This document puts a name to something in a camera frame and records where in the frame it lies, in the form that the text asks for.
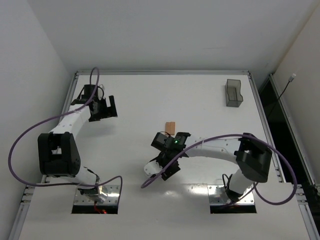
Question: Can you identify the light long wood block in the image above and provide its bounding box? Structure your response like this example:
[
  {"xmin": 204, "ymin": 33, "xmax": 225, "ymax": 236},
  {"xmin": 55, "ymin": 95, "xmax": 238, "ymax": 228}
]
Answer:
[
  {"xmin": 170, "ymin": 121, "xmax": 176, "ymax": 135},
  {"xmin": 165, "ymin": 121, "xmax": 172, "ymax": 135}
]

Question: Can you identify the dark transparent plastic bin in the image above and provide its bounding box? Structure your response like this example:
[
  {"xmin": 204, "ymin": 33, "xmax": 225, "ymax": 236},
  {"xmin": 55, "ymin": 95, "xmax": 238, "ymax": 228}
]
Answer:
[{"xmin": 225, "ymin": 79, "xmax": 243, "ymax": 108}]

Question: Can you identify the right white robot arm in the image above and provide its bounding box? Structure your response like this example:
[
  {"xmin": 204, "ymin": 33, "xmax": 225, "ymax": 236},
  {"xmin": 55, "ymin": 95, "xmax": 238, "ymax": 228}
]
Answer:
[{"xmin": 144, "ymin": 132, "xmax": 272, "ymax": 201}]

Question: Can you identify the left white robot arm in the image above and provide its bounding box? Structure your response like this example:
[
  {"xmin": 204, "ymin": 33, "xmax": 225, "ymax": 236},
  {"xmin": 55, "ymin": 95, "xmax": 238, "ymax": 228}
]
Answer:
[{"xmin": 37, "ymin": 84, "xmax": 118, "ymax": 202}]

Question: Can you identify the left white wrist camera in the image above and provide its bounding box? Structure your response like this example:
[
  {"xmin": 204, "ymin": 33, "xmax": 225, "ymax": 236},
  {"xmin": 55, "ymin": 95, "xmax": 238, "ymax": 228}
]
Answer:
[{"xmin": 97, "ymin": 84, "xmax": 105, "ymax": 100}]

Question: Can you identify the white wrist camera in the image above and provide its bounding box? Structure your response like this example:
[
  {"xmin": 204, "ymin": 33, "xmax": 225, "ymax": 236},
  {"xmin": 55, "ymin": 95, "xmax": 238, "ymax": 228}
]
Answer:
[
  {"xmin": 143, "ymin": 160, "xmax": 163, "ymax": 177},
  {"xmin": 97, "ymin": 84, "xmax": 105, "ymax": 100}
]

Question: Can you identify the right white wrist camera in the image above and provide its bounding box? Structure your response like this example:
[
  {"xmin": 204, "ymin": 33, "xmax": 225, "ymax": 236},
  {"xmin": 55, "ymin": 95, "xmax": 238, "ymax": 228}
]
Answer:
[{"xmin": 143, "ymin": 160, "xmax": 163, "ymax": 177}]

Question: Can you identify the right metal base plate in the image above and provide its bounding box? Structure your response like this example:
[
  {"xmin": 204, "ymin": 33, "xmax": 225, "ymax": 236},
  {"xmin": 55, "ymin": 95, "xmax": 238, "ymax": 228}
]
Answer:
[{"xmin": 207, "ymin": 184, "xmax": 255, "ymax": 207}]

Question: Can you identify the metal base plate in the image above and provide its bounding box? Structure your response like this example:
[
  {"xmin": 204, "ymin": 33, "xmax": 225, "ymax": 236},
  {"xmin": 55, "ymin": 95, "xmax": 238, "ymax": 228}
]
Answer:
[
  {"xmin": 73, "ymin": 184, "xmax": 121, "ymax": 206},
  {"xmin": 207, "ymin": 184, "xmax": 255, "ymax": 207}
]

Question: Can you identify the black base cable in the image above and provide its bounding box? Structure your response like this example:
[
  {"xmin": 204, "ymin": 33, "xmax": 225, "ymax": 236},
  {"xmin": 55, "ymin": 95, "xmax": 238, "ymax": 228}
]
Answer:
[{"xmin": 221, "ymin": 173, "xmax": 232, "ymax": 193}]

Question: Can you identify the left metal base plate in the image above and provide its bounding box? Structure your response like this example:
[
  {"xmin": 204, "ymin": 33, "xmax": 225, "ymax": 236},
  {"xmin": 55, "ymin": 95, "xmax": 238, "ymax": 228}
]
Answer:
[{"xmin": 73, "ymin": 184, "xmax": 121, "ymax": 206}]

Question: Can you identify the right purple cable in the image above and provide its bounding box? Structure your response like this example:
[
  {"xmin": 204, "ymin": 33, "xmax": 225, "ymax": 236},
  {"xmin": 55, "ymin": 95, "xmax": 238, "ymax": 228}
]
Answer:
[{"xmin": 140, "ymin": 133, "xmax": 299, "ymax": 208}]

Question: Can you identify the black wall cable white plug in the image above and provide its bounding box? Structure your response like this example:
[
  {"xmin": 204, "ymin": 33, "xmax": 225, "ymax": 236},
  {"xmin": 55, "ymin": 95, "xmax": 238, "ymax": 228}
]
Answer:
[{"xmin": 278, "ymin": 73, "xmax": 297, "ymax": 99}]

